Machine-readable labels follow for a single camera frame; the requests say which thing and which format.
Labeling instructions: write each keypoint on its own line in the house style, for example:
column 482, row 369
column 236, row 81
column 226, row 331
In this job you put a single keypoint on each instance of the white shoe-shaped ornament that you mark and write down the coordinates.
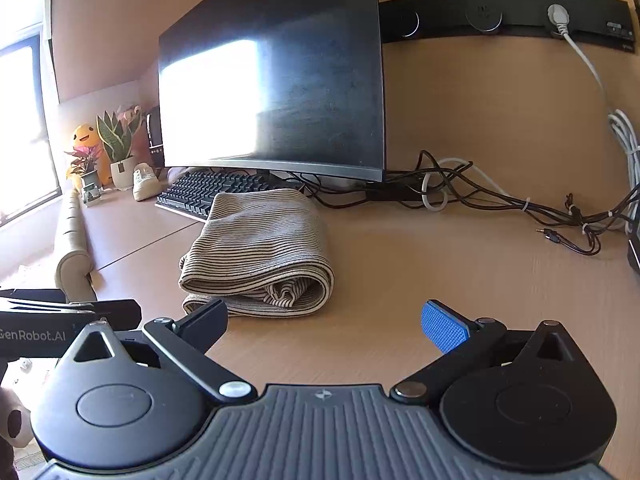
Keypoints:
column 145, row 182

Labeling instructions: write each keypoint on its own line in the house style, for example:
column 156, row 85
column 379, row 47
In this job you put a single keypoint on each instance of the yellow plush toy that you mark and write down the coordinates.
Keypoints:
column 84, row 135

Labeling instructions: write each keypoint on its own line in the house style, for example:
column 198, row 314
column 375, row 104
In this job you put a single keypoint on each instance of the black box behind monitor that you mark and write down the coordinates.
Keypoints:
column 155, row 135

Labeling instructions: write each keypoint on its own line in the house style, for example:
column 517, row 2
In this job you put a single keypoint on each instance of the beige padded desk edge guard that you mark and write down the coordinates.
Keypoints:
column 72, row 240

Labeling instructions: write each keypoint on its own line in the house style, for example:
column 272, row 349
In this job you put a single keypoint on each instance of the pink-leaved plant in small pot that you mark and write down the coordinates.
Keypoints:
column 87, row 160

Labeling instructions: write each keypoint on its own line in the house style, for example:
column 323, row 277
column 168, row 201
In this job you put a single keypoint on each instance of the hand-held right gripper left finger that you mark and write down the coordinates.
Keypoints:
column 205, row 321

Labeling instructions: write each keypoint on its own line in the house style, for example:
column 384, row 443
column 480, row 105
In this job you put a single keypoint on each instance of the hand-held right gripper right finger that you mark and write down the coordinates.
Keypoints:
column 445, row 326

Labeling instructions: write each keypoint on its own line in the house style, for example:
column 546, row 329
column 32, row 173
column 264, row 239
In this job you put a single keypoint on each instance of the black computer monitor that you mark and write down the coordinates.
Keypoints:
column 270, row 70

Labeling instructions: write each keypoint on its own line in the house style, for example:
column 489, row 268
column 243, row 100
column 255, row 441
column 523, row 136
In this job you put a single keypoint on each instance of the snake plant in white pot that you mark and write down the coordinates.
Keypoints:
column 116, row 135

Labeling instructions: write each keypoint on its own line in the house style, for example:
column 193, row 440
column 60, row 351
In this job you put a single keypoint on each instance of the window frame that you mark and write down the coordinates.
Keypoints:
column 25, row 125

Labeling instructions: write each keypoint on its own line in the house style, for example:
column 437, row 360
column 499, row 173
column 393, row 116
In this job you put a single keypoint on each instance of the striped beige knit garment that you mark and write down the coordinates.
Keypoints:
column 260, row 250

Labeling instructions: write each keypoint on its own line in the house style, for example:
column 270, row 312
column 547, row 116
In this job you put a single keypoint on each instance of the pink flower plant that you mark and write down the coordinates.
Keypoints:
column 131, row 114

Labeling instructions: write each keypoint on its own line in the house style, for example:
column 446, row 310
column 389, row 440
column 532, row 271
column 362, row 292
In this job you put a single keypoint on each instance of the black wall power strip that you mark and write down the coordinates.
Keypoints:
column 520, row 15

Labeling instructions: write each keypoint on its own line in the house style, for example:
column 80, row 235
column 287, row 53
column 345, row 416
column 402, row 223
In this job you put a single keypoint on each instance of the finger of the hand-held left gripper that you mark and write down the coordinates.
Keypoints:
column 30, row 294
column 117, row 312

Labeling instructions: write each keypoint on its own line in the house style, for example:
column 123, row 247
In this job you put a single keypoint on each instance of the brown spotted plush toy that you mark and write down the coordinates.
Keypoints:
column 12, row 420

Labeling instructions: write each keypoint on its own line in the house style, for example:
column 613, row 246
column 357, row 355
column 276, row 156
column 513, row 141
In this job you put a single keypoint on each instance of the black keyboard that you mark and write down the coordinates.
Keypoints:
column 210, row 192

